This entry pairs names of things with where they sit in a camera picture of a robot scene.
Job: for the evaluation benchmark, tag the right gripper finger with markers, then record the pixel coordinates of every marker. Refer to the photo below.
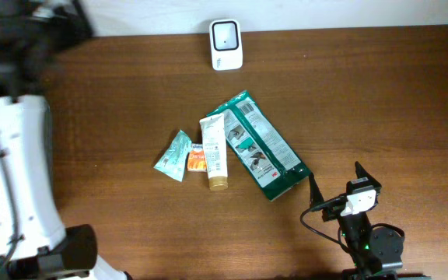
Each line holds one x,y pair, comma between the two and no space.
361,172
316,197

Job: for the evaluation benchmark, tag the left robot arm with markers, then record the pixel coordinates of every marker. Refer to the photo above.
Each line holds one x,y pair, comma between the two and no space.
34,242

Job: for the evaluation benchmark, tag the orange tissue pack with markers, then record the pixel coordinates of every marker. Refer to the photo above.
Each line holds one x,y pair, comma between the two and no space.
196,159

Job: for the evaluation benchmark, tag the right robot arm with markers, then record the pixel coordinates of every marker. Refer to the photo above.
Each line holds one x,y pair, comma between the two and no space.
375,249

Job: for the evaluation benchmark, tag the green 3M glove packet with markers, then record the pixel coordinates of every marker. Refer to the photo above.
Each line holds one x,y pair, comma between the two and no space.
269,159

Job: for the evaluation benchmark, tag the teal foil sachet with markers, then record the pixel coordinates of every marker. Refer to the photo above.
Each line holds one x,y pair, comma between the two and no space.
173,161

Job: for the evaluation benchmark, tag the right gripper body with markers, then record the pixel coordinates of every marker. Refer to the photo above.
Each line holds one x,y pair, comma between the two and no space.
351,223

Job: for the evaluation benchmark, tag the white barcode scanner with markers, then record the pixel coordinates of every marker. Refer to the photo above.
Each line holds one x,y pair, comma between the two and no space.
226,44

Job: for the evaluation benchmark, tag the white Pantene tube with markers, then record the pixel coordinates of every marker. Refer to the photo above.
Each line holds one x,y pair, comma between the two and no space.
214,146

